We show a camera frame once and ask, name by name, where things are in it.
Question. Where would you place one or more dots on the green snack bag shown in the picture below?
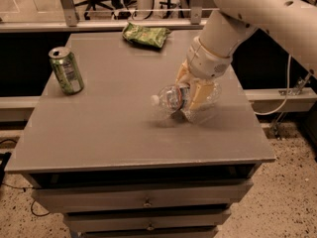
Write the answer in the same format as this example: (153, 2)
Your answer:
(147, 36)

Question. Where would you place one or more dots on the grey drawer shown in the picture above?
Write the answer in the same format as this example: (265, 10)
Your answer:
(146, 220)
(142, 196)

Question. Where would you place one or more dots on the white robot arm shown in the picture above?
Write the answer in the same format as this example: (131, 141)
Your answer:
(291, 23)

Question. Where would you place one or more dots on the grey drawer cabinet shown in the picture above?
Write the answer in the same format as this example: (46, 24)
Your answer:
(108, 134)

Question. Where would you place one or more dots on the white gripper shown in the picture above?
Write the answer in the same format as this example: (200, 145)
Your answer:
(207, 63)

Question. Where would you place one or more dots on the clear plastic water bottle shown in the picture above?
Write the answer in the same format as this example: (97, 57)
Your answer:
(176, 100)

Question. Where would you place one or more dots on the top grey drawer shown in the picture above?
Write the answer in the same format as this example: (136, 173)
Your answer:
(142, 196)

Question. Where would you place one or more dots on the green soda can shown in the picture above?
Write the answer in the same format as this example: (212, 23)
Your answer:
(66, 70)

